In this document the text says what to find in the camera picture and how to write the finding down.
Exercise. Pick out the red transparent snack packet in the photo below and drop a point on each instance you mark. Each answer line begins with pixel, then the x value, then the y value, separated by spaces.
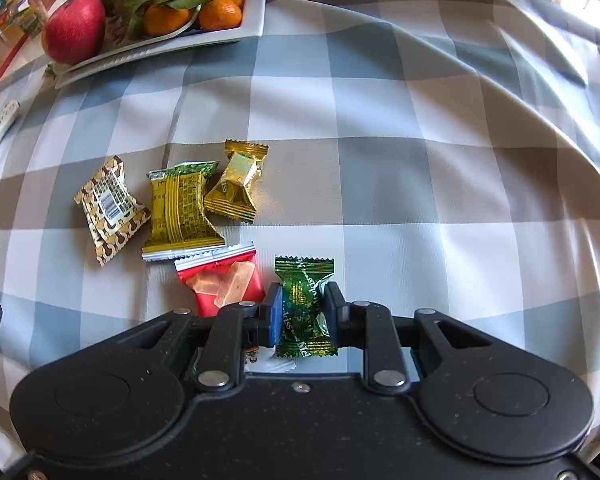
pixel 215 272

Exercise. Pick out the brown patterned snack packet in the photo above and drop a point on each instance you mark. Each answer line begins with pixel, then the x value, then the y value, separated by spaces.
pixel 110 210

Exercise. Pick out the red apple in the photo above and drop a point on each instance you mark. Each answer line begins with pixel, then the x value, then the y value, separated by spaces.
pixel 75 27

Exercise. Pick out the white rectangular plate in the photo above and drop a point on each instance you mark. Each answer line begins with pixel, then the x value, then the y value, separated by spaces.
pixel 230 35

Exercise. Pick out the green foil candy packet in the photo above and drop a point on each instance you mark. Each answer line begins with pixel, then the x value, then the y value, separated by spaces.
pixel 305 300

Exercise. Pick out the checkered tablecloth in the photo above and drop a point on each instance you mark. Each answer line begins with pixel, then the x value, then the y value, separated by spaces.
pixel 405 185

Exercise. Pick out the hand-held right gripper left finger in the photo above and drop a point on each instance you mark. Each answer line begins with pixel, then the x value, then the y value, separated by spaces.
pixel 275 317

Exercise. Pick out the yellow green biscuit packet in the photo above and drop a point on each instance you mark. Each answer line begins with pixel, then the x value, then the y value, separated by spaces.
pixel 180 210

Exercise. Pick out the gold foil candy packet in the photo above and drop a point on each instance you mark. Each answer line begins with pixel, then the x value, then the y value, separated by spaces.
pixel 235 185

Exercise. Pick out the white snack packet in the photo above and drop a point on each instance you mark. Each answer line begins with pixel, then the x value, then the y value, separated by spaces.
pixel 262 362

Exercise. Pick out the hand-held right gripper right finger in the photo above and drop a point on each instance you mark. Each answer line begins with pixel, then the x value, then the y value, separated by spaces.
pixel 337 317

